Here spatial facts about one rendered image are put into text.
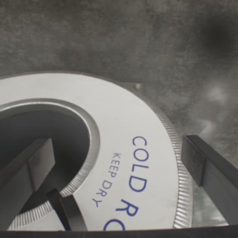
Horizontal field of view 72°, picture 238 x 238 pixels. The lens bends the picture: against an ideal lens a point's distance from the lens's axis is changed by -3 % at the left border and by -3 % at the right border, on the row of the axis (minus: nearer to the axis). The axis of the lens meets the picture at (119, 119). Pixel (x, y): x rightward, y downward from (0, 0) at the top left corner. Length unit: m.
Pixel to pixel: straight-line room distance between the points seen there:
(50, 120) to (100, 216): 0.57
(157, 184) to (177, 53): 0.94
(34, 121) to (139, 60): 0.78
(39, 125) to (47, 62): 0.55
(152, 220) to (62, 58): 1.12
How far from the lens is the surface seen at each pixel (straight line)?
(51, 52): 1.32
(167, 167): 0.59
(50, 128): 0.96
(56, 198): 0.52
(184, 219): 0.53
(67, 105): 0.81
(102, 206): 0.50
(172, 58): 1.28
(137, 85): 1.30
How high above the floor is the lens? 1.15
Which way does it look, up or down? 49 degrees down
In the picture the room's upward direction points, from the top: 178 degrees counter-clockwise
